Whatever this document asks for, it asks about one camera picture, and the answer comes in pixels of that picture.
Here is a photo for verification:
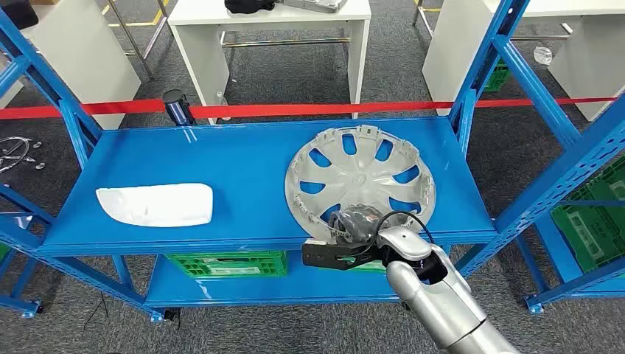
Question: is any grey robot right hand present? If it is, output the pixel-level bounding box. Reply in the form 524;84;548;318
328;204;391;244

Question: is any silver plastic wheel hubcap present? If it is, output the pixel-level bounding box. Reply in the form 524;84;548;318
284;124;437;244

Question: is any blue metal shelf rack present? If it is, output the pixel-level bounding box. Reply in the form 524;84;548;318
0;0;625;324
0;244;43;319
517;195;625;315

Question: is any white mirror cover part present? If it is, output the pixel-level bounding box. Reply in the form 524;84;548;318
95;183;214;228

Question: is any grey flat part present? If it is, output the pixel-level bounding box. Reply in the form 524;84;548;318
283;0;349;14

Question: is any red barrier tape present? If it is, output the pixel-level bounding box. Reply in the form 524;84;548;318
0;97;618;121

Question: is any black bag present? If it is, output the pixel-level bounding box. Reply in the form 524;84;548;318
224;0;277;15

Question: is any white table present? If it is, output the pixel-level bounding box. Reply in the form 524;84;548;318
21;0;142;131
167;0;372;125
422;0;625;122

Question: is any chrome car emblem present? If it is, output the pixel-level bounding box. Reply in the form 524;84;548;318
0;136;47;174

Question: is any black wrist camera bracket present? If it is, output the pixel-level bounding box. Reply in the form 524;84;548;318
337;241;391;272

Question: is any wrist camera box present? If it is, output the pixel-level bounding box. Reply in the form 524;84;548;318
301;238;343;270

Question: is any black barrier post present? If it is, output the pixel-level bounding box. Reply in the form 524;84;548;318
161;89;192;127

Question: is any stainless table frame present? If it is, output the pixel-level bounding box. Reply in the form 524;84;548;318
105;0;170;82

